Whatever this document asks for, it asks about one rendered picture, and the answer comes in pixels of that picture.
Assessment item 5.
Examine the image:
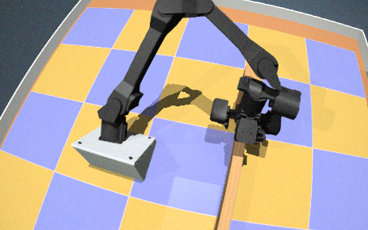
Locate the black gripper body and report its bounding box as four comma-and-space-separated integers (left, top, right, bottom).
209, 98, 282, 135

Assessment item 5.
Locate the wooden rail with metal hooks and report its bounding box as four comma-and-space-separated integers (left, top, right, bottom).
215, 139, 245, 230

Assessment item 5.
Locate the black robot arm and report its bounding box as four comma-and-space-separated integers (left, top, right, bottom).
98, 0, 301, 144

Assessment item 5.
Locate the wooden post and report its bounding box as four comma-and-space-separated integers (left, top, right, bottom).
235, 65, 263, 110

